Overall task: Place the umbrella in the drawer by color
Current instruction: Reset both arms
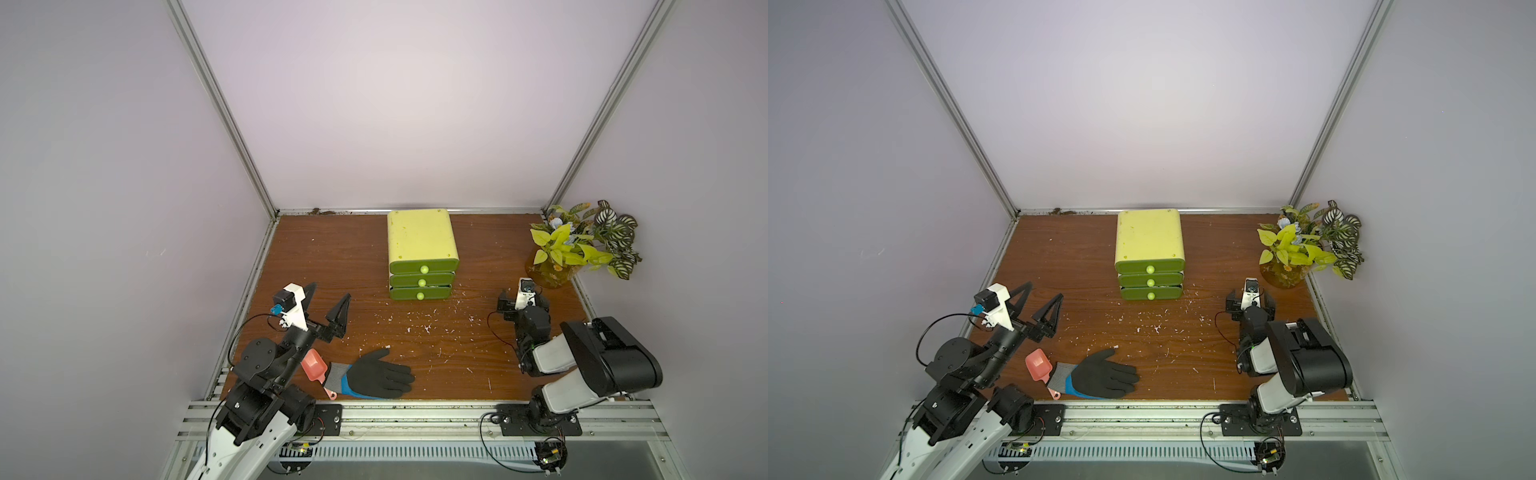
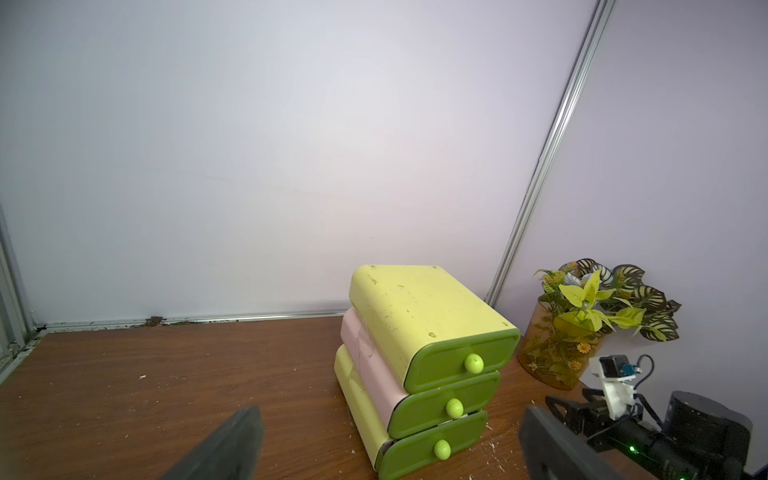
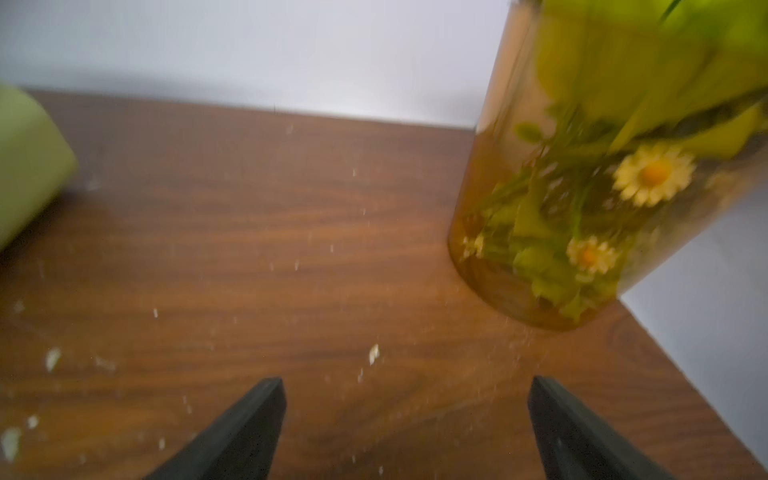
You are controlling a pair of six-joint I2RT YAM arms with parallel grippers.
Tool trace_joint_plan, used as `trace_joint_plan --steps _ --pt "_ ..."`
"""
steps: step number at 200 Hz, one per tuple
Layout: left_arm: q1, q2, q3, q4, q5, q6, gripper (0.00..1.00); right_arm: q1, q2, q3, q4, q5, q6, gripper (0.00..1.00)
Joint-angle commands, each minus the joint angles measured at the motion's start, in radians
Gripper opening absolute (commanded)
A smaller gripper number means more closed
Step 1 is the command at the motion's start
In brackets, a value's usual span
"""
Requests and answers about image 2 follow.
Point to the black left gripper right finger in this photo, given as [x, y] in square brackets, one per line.
[551, 451]

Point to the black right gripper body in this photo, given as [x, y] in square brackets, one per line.
[630, 434]

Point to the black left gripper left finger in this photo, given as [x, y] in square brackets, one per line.
[230, 452]

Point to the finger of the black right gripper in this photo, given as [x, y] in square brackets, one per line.
[570, 413]
[592, 395]

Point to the dark green drawer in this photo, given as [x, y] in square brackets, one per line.
[448, 361]
[421, 411]
[437, 444]

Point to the dark green top drawer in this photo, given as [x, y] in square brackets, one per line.
[448, 361]

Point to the dark green bottom drawer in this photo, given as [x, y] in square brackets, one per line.
[437, 444]

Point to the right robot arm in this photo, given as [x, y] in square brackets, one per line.
[698, 438]

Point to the green pink drawer cabinet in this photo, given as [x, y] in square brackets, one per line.
[395, 311]

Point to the amber glass plant vase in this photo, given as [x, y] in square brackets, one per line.
[556, 353]

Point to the green artificial plant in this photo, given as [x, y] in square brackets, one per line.
[591, 299]

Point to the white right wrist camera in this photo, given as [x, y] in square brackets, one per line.
[615, 373]

